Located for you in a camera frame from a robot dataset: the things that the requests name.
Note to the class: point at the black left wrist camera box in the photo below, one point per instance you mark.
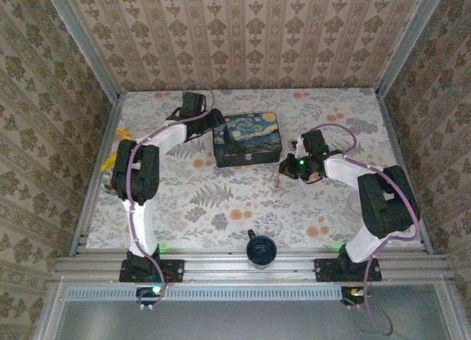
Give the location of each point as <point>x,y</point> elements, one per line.
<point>194,102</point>

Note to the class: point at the floral fern print tablecloth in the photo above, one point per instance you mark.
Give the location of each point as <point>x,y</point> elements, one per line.
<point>257,200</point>

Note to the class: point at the yellow banana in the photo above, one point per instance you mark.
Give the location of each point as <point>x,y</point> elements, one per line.
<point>109,163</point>

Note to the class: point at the aluminium corner frame post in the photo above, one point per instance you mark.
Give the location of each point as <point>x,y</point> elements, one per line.
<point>84,42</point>
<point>407,42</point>

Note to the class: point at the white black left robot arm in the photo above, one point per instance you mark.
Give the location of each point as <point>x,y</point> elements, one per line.
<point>141,229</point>

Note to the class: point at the aluminium front mounting rail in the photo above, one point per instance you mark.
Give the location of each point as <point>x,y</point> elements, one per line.
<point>221,270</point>

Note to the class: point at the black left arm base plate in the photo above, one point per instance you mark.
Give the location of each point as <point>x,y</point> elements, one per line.
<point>173,270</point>

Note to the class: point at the aluminium table side rail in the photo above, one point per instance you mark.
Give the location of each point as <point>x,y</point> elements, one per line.
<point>393,134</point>
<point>108,123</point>

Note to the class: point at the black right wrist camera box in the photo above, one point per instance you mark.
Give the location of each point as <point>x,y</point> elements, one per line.
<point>315,141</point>

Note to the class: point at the grey metal sheet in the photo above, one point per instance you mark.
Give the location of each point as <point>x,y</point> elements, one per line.
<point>239,321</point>

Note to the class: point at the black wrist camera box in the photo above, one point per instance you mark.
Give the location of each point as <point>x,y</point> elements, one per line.
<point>315,141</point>
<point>194,102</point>

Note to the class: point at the starry night print tin box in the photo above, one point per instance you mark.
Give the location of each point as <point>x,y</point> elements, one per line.
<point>254,134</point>

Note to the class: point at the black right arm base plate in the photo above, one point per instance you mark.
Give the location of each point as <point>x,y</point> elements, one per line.
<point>324,272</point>

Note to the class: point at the small black controller board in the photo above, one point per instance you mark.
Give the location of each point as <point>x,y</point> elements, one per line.
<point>353,294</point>
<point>147,294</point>

